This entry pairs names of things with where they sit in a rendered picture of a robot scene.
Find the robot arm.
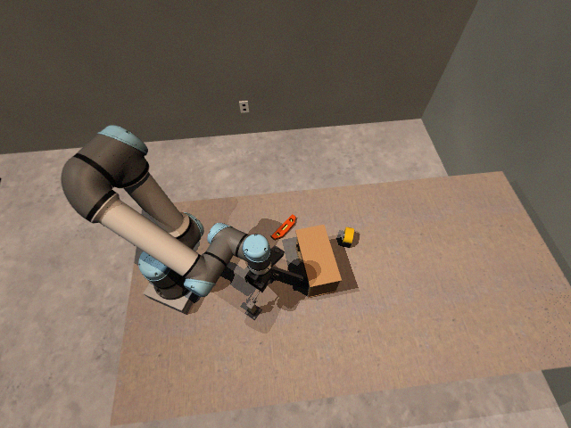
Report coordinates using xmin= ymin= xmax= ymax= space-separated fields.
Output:
xmin=61 ymin=125 xmax=285 ymax=300

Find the brown wooden cabinet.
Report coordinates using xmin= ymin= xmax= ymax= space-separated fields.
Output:
xmin=272 ymin=225 xmax=342 ymax=298

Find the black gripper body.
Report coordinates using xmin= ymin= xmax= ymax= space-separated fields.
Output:
xmin=244 ymin=268 xmax=276 ymax=292

